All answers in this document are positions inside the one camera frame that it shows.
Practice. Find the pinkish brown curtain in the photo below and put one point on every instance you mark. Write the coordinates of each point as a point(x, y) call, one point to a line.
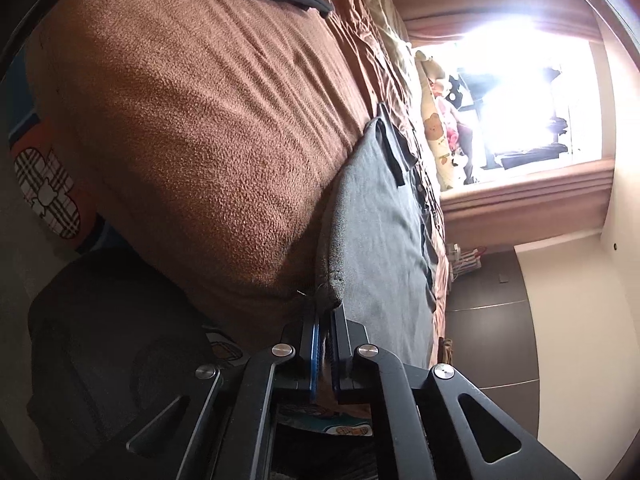
point(475, 20)
point(525, 200)

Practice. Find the bear print pillow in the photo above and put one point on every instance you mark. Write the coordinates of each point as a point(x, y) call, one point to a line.
point(435, 130)

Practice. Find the dark hanging laundry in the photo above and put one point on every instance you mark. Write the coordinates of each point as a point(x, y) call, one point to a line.
point(480, 90)

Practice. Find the pink floral cloth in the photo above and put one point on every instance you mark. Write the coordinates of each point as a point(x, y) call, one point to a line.
point(451, 130)

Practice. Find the cluttered white rack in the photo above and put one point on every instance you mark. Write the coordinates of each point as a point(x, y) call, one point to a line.
point(467, 262)

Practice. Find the grey t-shirt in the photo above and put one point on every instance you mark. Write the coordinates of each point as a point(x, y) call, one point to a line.
point(380, 220)

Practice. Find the dark brown cabinet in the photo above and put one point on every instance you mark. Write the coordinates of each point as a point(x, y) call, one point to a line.
point(490, 335)

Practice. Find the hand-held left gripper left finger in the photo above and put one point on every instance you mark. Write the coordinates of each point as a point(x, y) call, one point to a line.
point(314, 360)

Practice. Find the dark mesh cloth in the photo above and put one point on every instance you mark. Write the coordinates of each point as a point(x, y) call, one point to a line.
point(125, 320)

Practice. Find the cream plush toy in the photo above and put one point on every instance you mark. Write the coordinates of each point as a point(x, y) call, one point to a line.
point(429, 65)

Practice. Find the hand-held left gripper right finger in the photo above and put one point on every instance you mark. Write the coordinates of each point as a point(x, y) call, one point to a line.
point(336, 375)

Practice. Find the brown fleece blanket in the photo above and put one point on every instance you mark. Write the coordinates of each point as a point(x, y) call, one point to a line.
point(200, 135)

